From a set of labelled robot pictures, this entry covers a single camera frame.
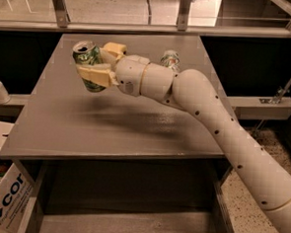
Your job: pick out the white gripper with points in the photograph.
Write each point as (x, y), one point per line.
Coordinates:
(128, 74)

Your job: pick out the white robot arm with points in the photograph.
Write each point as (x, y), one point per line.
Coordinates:
(191, 91)

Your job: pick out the white green soda can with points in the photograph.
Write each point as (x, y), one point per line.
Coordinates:
(171, 59)

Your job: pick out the yellow sponge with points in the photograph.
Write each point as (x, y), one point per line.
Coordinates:
(116, 49)

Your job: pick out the white cardboard box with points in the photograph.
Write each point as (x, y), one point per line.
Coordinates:
(15, 189)

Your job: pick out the metal railing frame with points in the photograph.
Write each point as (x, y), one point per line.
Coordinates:
(224, 18)

